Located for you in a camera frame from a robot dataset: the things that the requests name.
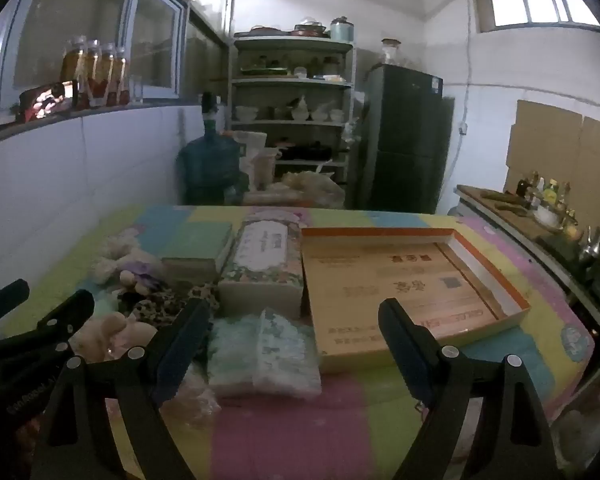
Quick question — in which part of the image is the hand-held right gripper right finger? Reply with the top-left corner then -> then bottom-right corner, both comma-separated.
377,297 -> 566,480

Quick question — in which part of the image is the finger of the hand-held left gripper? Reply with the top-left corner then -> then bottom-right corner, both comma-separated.
0,289 -> 97,366
0,279 -> 31,333

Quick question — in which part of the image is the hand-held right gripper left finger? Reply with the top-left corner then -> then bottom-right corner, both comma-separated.
30,297 -> 213,480

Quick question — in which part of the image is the clear plastic packet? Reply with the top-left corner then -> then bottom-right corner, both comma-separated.
162,360 -> 223,431

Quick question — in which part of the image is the cream plush toy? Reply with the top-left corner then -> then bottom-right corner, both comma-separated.
72,312 -> 158,361

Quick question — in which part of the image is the mint green packaged towel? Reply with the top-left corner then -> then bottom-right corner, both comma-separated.
207,312 -> 266,396

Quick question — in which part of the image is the leopard print scrunchie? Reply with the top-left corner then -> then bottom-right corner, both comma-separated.
117,284 -> 221,323

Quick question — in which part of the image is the white fluffy scrunchie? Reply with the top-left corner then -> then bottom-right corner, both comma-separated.
91,230 -> 143,283

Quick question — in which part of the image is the cardboard box tray orange rim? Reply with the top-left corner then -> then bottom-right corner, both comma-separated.
300,226 -> 532,373

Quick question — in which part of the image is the white plush toy purple dress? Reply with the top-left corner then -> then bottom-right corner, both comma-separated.
117,252 -> 168,297

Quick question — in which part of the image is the floral print soft packet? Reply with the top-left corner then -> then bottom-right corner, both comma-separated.
252,307 -> 323,401

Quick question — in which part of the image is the light green box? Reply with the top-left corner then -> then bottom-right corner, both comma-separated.
160,221 -> 236,286

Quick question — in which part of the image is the floral print tissue box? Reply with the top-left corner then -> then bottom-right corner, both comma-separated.
217,210 -> 306,320

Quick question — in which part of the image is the wooden cutting board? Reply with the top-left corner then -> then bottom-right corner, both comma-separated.
457,185 -> 546,241

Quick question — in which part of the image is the clear plastic bag of food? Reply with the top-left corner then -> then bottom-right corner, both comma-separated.
275,170 -> 346,208

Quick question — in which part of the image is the black cooktop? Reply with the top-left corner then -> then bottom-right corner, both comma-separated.
537,232 -> 588,271

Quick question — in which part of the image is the blue water jug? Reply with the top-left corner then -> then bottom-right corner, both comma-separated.
176,127 -> 251,206

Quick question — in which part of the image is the white bowl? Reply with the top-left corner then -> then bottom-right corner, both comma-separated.
534,205 -> 563,231

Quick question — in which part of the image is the dark green refrigerator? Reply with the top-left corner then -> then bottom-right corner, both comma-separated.
352,62 -> 456,215

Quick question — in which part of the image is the cluster of condiment bottles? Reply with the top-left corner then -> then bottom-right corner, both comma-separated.
515,170 -> 577,211

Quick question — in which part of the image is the metal kettle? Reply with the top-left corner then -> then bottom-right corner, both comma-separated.
575,225 -> 600,266

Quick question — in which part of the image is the white sack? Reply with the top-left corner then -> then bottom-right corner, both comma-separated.
232,131 -> 268,191

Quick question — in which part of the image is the glass jar of orange liquid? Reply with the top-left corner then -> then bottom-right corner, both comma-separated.
113,46 -> 131,106
98,42 -> 119,107
82,39 -> 104,108
62,37 -> 88,108

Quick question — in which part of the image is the black water jug pump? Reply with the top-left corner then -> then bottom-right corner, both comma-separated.
200,91 -> 221,131

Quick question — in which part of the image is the row of white ceramic dishes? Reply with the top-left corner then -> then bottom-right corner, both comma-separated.
235,95 -> 346,123

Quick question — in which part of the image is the metal shelving rack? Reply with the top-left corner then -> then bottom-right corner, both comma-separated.
228,35 -> 358,196

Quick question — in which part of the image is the glass jar with lid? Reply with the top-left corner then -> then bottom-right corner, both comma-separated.
380,37 -> 402,66

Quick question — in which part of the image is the light blue enamel pot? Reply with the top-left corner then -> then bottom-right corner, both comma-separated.
330,16 -> 356,42

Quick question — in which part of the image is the red pot with glass lid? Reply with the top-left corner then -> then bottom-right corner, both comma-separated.
294,17 -> 328,38

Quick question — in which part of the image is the cardboard sheet on wall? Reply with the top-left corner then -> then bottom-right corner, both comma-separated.
504,100 -> 600,241

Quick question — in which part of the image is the sliding glass window frame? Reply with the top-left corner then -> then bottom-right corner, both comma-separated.
0,0 -> 191,111

